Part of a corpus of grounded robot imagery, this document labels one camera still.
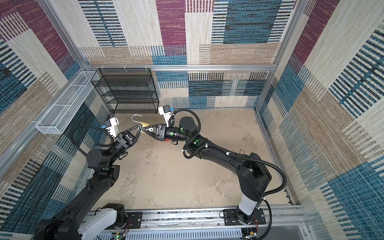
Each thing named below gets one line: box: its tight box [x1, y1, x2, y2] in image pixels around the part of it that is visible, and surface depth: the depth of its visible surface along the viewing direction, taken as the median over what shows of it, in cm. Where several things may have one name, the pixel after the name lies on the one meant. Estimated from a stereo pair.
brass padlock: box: [131, 114, 150, 128], surface depth 65 cm
